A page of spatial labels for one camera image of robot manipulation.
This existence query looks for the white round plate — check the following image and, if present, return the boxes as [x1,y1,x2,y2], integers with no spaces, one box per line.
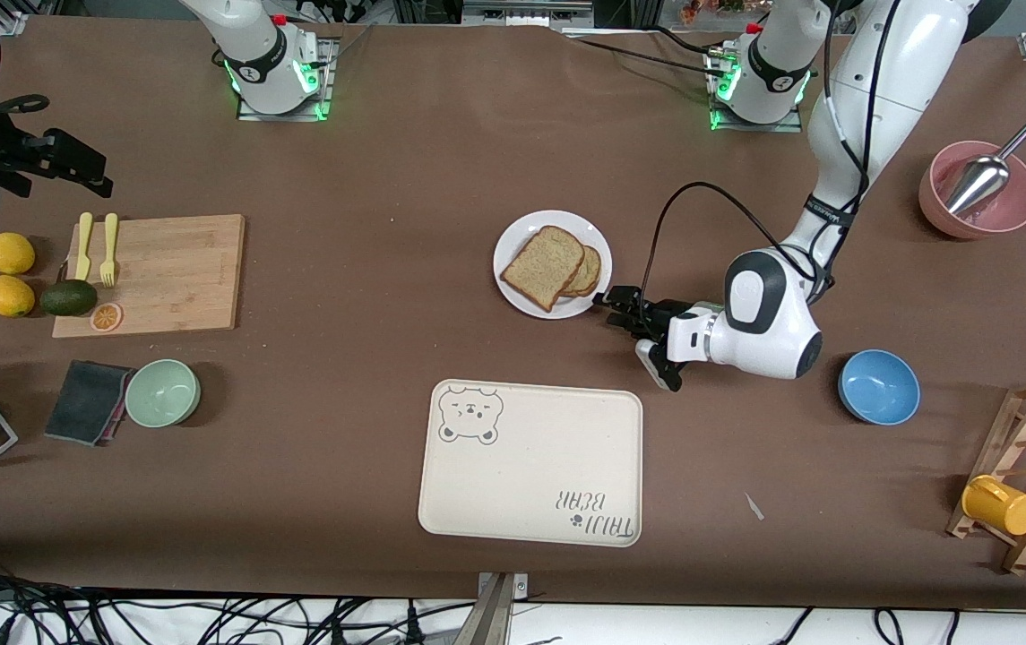
[493,210,614,321]

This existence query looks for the large brown bread slice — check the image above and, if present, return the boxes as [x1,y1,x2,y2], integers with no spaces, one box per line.
[500,225,586,314]

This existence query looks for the small toasted bread slice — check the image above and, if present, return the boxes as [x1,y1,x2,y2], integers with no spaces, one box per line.
[560,245,604,299]

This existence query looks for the yellow plastic knife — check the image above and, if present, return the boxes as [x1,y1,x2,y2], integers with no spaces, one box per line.
[73,212,94,281]

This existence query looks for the yellow plastic fork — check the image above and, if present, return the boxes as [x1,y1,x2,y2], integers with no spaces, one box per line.
[99,213,120,288]

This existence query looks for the yellow lemon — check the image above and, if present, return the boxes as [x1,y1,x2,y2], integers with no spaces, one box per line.
[0,275,36,318]
[0,232,36,275]

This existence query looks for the wooden cutting board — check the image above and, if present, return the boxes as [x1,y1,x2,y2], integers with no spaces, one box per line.
[52,213,246,340]

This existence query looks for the dark green avocado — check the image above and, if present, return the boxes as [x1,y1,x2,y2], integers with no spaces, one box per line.
[39,279,99,317]

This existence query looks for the beige bear print tray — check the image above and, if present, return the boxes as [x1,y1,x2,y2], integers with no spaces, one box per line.
[418,379,644,547]

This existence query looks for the dark grey folded cloth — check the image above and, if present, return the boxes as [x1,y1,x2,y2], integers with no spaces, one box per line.
[44,360,135,446]

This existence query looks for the pale green bowl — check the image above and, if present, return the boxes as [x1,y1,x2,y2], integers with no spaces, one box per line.
[125,359,202,428]

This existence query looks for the blue bowl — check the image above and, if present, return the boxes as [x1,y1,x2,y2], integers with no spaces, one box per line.
[838,349,921,426]

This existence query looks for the silver metal scoop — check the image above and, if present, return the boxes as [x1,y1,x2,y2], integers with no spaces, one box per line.
[944,116,1026,217]

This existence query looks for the pink bowl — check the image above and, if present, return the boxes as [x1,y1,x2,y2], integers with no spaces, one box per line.
[918,141,1026,241]

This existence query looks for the yellow mug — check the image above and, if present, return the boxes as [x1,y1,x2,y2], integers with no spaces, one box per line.
[961,475,1026,537]

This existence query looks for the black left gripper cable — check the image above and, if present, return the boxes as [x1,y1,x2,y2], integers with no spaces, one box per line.
[642,0,904,307]

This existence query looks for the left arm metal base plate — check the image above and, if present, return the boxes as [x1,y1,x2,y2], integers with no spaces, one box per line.
[705,47,806,133]

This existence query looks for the black table cable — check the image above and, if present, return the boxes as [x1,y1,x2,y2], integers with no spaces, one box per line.
[323,21,381,69]
[651,25,733,56]
[566,34,725,78]

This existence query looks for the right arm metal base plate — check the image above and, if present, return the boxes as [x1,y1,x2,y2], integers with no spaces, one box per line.
[237,38,340,122]

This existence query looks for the grey aluminium frame rail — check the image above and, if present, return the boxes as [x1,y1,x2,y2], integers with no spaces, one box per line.
[461,0,596,30]

